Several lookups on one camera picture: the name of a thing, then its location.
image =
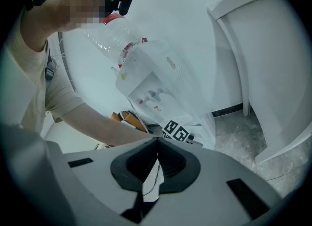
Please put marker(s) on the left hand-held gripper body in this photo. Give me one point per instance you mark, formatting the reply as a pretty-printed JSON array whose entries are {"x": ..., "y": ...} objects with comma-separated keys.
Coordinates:
[{"x": 175, "y": 129}]

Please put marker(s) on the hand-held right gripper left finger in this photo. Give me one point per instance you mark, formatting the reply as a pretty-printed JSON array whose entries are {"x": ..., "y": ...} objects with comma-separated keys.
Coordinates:
[{"x": 97, "y": 171}]

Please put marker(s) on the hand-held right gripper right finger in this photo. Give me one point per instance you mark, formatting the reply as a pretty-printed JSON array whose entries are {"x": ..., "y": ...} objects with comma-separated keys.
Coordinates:
[{"x": 214, "y": 169}]

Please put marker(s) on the white water dispenser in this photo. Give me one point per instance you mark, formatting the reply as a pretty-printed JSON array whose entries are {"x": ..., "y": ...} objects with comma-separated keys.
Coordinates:
[{"x": 146, "y": 73}]

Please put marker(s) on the person's left forearm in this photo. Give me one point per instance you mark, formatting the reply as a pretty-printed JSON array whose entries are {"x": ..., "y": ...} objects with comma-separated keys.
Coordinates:
[{"x": 97, "y": 125}]

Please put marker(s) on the clear water bottle red label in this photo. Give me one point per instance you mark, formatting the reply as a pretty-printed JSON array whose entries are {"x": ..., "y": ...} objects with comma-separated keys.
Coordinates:
[{"x": 109, "y": 37}]

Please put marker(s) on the white sink vanity cabinet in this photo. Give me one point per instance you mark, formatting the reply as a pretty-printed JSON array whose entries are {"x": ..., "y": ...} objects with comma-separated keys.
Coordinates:
[{"x": 268, "y": 61}]

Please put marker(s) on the black blanket white scalloped stripes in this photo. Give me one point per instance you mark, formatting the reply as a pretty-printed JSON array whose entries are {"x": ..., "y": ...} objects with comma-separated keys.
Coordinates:
[{"x": 125, "y": 122}]

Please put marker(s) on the orange sofa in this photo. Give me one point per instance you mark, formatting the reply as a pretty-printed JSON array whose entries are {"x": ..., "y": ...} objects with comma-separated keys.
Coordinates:
[{"x": 114, "y": 117}]

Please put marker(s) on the person's beige shirt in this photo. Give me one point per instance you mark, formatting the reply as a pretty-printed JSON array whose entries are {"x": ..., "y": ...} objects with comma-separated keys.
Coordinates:
[{"x": 26, "y": 73}]

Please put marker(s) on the person's head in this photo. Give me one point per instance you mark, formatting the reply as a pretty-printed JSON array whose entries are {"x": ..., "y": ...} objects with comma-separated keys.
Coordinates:
[{"x": 61, "y": 20}]

